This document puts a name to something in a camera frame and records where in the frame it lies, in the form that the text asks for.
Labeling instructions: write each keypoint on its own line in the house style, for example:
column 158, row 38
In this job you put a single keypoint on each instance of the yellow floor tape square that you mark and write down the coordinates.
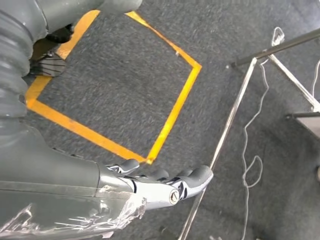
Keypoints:
column 175, row 109

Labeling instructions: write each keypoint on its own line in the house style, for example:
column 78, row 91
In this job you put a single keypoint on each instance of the steel workbench table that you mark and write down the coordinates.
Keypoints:
column 234, row 109

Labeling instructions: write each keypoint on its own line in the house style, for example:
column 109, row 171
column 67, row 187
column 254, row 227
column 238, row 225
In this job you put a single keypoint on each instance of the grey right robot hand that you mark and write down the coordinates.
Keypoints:
column 50, row 185

